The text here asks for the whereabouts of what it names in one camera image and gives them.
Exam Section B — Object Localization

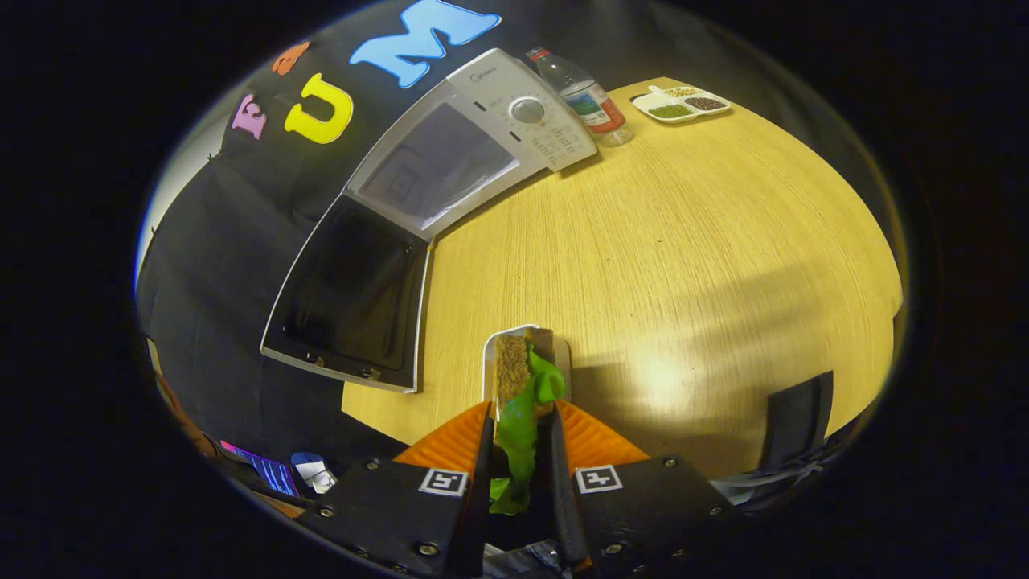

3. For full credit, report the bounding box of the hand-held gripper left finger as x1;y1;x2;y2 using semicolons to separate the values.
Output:
293;402;495;579

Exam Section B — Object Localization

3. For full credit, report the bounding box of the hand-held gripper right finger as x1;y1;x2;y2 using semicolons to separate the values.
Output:
549;400;736;579

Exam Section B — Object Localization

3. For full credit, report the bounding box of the toy sandwich with green lettuce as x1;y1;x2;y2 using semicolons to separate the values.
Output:
489;328;566;515

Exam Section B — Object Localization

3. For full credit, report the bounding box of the white microwave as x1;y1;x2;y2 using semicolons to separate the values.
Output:
260;48;599;395

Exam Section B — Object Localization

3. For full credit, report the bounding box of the white and blue packet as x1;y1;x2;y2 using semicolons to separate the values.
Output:
291;452;338;494

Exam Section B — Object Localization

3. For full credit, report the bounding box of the purple printed box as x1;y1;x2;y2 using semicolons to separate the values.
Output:
221;440;300;498

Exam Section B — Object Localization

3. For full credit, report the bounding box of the small white plate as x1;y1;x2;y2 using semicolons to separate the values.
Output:
481;324;573;403

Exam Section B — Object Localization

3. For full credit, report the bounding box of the black backdrop cloth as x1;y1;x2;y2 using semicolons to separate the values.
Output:
135;0;901;483

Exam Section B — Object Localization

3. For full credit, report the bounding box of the white divided tray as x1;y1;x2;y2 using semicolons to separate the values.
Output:
631;84;732;124

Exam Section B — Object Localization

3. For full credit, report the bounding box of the clear plastic water bottle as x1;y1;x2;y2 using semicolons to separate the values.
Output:
527;47;634;147

